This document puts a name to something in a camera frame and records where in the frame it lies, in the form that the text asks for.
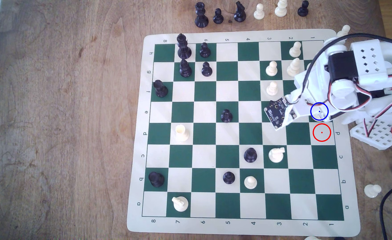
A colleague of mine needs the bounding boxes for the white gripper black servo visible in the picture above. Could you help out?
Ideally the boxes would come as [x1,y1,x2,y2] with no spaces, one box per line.
[294,45,356,107]

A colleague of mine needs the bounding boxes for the white chess bishop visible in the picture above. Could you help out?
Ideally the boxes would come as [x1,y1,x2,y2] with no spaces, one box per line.
[287,58,301,77]
[275,0,288,18]

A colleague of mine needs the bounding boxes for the white chess pawn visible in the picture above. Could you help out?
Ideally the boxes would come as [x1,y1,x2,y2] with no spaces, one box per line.
[336,25,351,38]
[244,176,258,190]
[289,41,302,58]
[265,61,278,76]
[266,81,279,96]
[253,3,265,20]
[364,184,382,198]

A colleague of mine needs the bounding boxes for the white chess knight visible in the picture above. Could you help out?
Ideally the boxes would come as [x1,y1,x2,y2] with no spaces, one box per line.
[269,147,286,163]
[171,196,188,213]

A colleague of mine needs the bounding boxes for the black chess knight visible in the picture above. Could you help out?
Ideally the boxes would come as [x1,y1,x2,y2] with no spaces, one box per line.
[233,1,247,23]

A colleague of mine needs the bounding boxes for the green white chess mat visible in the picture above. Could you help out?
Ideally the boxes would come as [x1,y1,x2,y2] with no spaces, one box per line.
[127,29,361,238]

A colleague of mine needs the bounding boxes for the black chess bishop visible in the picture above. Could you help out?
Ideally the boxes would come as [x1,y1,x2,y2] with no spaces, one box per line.
[179,59,193,78]

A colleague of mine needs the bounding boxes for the black chess queen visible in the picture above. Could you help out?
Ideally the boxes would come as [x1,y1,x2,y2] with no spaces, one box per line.
[195,2,210,28]

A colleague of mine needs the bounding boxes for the black chess king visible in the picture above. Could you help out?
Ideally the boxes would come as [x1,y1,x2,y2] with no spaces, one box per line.
[177,33,192,60]

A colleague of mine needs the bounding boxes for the white chess rook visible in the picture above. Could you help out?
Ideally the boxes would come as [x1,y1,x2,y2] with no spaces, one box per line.
[175,124,190,142]

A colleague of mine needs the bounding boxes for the black chess rook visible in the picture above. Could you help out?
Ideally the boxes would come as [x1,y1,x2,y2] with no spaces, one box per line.
[148,172,165,188]
[153,80,169,98]

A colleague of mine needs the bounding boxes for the black pawn row c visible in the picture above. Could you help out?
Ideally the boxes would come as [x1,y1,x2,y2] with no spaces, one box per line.
[244,148,258,163]

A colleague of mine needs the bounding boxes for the red black white servo wires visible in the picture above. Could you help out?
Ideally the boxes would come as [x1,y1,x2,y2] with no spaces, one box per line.
[327,80,373,112]
[364,85,392,137]

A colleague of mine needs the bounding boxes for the black camera circuit board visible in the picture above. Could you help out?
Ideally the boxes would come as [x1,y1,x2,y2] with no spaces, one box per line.
[264,97,294,130]

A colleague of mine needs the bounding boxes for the white perforated base plate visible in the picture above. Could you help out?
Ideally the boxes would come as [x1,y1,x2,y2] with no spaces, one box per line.
[350,117,392,150]

